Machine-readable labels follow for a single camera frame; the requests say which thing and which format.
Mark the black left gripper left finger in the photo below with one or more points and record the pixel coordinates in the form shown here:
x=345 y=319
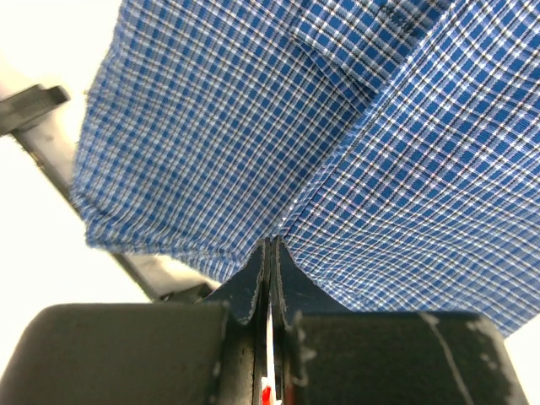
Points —
x=210 y=352

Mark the whiteboard with red writing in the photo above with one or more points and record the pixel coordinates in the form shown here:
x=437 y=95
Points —
x=26 y=117

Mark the red marker pen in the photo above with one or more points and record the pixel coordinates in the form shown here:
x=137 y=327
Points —
x=267 y=391

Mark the blue checked long sleeve shirt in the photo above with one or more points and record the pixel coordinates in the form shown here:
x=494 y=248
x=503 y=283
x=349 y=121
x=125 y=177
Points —
x=394 y=145

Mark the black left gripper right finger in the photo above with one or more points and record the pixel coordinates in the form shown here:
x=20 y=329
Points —
x=332 y=355

